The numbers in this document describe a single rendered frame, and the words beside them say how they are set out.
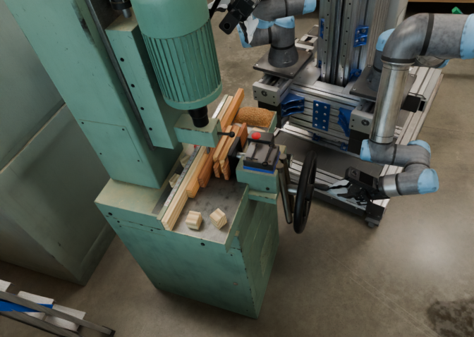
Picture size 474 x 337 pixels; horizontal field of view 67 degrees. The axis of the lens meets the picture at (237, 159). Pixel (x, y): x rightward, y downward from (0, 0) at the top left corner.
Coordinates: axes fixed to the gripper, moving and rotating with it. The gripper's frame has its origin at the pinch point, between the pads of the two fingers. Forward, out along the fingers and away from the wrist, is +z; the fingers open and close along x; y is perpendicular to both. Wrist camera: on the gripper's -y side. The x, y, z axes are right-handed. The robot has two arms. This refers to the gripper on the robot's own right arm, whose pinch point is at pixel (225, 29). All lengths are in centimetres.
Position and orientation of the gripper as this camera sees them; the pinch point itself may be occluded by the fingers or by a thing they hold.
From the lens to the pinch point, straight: 106.4
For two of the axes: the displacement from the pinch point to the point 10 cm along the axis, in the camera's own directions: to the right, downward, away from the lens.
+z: -3.3, 7.2, -6.1
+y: 4.9, -4.2, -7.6
